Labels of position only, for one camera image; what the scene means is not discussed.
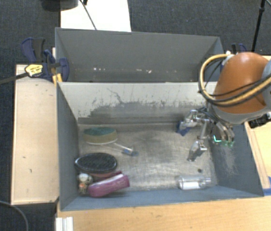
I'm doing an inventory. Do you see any pale wood board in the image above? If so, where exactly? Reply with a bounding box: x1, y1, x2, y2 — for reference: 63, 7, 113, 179
10, 64, 61, 205

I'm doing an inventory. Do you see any clear tube with blue cap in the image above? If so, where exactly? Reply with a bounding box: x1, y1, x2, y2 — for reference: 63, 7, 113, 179
112, 142, 139, 157

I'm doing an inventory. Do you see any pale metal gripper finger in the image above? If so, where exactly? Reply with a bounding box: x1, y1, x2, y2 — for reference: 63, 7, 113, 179
187, 140, 209, 162
176, 109, 205, 132

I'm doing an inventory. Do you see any small white ball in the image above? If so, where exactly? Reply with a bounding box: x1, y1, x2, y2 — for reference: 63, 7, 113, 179
77, 173, 93, 185

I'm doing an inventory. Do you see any black oval mesh brush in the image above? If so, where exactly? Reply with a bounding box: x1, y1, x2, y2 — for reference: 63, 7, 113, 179
74, 152, 118, 176

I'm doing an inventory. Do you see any black cylinder on white bracket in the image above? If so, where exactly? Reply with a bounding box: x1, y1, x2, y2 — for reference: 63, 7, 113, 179
248, 112, 271, 129

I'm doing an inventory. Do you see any green and tan round sponge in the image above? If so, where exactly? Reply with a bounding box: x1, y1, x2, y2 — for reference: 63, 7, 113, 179
82, 127, 118, 145

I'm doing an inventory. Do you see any small blue object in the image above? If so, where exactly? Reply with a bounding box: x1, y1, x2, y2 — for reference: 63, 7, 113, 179
175, 120, 192, 137

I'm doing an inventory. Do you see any grey metal bin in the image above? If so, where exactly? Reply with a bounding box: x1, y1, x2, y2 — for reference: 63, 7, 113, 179
54, 27, 265, 212

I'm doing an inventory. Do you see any clear plastic bottle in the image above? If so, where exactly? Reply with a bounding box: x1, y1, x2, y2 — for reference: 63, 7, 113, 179
175, 174, 212, 191

